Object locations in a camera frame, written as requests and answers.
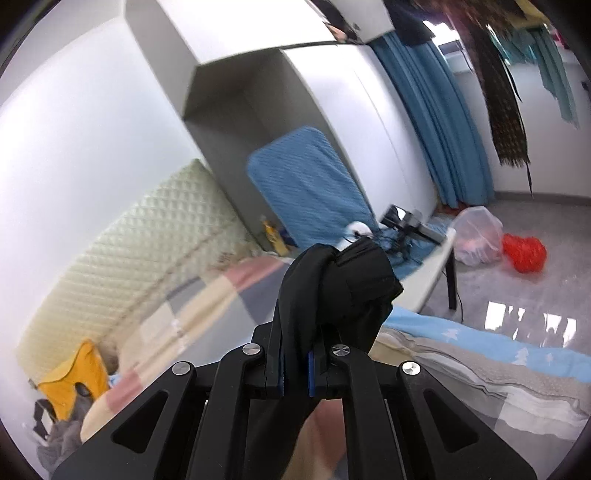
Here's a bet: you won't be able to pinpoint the black puffer jacket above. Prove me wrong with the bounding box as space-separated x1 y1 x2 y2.
239 237 405 480

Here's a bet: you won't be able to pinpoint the checkered patchwork duvet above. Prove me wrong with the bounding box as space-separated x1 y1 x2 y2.
81 256 348 479

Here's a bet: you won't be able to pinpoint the yellow pillow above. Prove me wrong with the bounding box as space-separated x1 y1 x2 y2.
38 340 109 421

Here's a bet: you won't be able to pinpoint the grey fleece garment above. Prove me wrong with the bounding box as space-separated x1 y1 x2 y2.
36 395 92 476

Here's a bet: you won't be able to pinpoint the light blue bedsheet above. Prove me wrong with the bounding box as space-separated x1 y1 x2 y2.
370 306 590 441

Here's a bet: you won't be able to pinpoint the white side table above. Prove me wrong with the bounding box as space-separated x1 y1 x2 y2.
393 227 459 313

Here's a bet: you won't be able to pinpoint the black bag on nightstand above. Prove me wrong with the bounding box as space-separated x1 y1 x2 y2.
33 399 57 441

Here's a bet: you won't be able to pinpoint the cream quilted headboard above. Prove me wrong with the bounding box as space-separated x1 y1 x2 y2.
16 160 262 384

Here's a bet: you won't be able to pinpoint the bottles on bedside shelf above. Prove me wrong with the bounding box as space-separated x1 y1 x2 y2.
260 216 290 257

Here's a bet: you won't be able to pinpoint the translucent plastic bag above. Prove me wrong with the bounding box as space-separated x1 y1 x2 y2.
452 206 504 267

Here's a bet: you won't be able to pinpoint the red plastic bag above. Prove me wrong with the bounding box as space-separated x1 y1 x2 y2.
503 234 547 274

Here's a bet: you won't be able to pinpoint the blue towel covered chair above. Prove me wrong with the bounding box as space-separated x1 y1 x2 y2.
246 126 449 280

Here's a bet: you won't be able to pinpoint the blue curtain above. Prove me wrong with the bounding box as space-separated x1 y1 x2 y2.
370 32 494 209

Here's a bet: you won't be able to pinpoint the grey white wardrobe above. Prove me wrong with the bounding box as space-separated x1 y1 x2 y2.
123 1 437 245

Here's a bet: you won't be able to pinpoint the black hanging garment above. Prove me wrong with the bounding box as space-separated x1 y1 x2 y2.
383 0 435 47

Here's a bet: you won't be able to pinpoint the teal hanging garment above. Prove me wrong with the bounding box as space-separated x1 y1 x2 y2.
492 24 579 128

